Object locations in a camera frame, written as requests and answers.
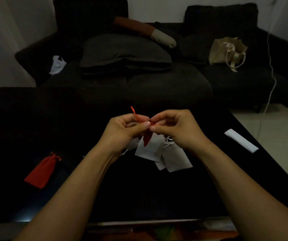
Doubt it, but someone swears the person's right hand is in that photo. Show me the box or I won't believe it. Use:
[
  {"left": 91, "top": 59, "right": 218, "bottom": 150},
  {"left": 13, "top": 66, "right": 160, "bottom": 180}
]
[{"left": 150, "top": 109, "right": 210, "bottom": 155}]

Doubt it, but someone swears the person's left hand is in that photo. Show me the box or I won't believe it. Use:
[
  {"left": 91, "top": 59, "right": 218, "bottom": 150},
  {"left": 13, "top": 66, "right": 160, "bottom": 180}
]
[{"left": 97, "top": 113, "right": 151, "bottom": 161}]

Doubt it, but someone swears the small red drawstring pouch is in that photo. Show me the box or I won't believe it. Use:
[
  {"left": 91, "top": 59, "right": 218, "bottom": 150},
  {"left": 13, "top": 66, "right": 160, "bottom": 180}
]
[{"left": 130, "top": 106, "right": 157, "bottom": 147}]

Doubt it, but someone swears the person's left forearm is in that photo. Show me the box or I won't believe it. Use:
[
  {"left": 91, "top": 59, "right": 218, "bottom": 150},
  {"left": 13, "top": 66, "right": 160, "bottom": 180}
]
[{"left": 15, "top": 145, "right": 117, "bottom": 241}]

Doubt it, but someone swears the person's right forearm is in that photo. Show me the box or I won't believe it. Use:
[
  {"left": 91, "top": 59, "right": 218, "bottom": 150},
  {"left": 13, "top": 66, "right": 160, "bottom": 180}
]
[{"left": 192, "top": 142, "right": 288, "bottom": 241}]

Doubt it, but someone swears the black sofa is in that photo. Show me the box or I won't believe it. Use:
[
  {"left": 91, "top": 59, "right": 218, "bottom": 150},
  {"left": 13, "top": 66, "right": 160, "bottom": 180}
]
[{"left": 15, "top": 0, "right": 288, "bottom": 111}]

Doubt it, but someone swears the dark grey cushion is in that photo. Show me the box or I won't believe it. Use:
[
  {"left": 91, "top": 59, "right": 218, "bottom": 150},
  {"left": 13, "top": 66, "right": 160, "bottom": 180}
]
[{"left": 80, "top": 34, "right": 172, "bottom": 73}]

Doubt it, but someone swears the flat white folded pouch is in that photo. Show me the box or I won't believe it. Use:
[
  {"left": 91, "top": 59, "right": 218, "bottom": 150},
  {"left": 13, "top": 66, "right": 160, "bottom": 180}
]
[{"left": 224, "top": 129, "right": 259, "bottom": 154}]

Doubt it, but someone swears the brown and white bolster pillow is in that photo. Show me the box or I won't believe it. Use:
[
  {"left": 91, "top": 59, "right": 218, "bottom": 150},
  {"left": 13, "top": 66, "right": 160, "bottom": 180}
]
[{"left": 114, "top": 17, "right": 177, "bottom": 49}]

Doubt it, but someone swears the beige tote bag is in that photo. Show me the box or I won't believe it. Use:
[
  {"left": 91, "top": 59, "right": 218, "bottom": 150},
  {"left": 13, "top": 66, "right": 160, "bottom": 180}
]
[{"left": 208, "top": 37, "right": 248, "bottom": 72}]

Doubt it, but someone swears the white plastic bag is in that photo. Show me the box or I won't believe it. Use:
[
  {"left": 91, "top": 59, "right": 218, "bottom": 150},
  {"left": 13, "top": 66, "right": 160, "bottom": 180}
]
[{"left": 49, "top": 56, "right": 67, "bottom": 75}]

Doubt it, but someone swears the black back cushion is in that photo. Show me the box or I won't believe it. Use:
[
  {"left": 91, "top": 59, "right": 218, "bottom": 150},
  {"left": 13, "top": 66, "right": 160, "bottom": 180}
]
[
  {"left": 53, "top": 0, "right": 129, "bottom": 38},
  {"left": 184, "top": 3, "right": 259, "bottom": 45}
]

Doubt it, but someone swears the white drawstring pouch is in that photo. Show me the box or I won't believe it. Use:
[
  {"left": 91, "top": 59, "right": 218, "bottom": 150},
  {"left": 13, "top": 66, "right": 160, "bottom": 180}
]
[
  {"left": 161, "top": 141, "right": 193, "bottom": 173},
  {"left": 122, "top": 137, "right": 140, "bottom": 155},
  {"left": 155, "top": 158, "right": 167, "bottom": 171},
  {"left": 134, "top": 133, "right": 166, "bottom": 162}
]

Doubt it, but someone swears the white cable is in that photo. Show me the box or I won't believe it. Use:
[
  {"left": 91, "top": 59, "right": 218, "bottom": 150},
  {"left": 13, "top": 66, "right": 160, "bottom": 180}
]
[{"left": 256, "top": 0, "right": 279, "bottom": 141}]

